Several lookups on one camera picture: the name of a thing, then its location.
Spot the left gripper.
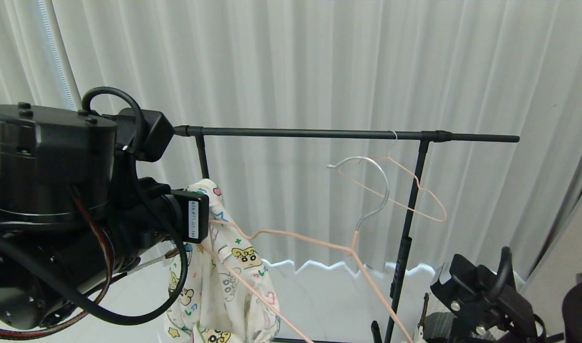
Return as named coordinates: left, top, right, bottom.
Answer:
left=117, top=177, right=210, bottom=260

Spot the white curtain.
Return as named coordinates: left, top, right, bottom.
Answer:
left=0, top=0, right=582, bottom=286

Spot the black clothes rack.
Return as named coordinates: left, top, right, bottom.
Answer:
left=173, top=125, right=520, bottom=343

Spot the cream printed garment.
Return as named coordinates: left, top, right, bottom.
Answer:
left=164, top=179, right=282, bottom=343

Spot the black cable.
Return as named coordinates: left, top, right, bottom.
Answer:
left=0, top=87, right=189, bottom=327
left=486, top=247, right=514, bottom=302

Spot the white laundry basket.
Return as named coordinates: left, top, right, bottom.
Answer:
left=417, top=293, right=463, bottom=343

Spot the pink clothes hanger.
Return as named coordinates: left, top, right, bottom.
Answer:
left=207, top=156, right=415, bottom=343
left=337, top=131, right=448, bottom=223

